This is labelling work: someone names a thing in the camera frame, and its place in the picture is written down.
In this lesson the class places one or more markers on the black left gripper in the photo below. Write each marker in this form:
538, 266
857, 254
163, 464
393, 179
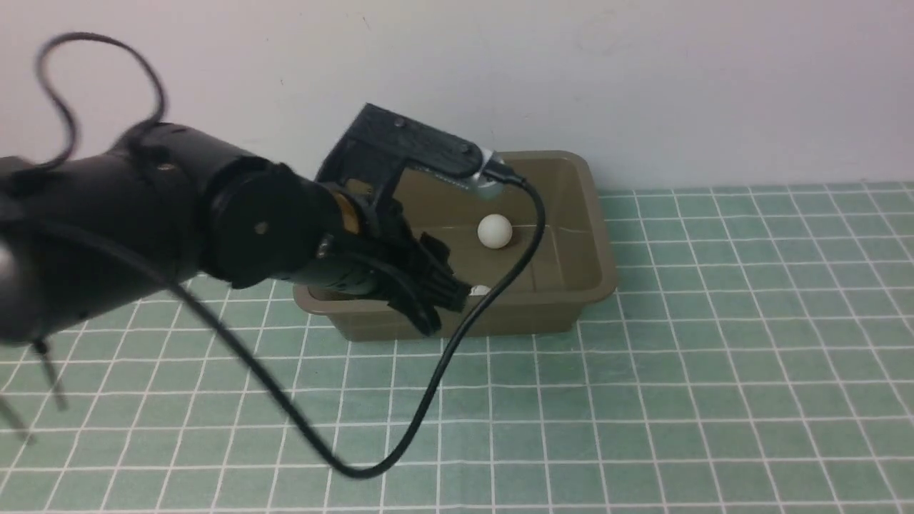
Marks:
345, 246

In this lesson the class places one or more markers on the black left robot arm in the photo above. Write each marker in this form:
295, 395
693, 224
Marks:
189, 203

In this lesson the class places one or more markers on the olive green plastic bin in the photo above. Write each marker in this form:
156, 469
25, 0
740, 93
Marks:
573, 267

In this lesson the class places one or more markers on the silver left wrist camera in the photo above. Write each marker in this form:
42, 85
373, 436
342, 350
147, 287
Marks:
369, 159

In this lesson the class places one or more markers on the green checkered tablecloth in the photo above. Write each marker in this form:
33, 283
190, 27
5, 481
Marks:
756, 358

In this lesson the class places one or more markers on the white ball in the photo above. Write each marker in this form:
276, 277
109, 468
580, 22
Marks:
494, 231
479, 290

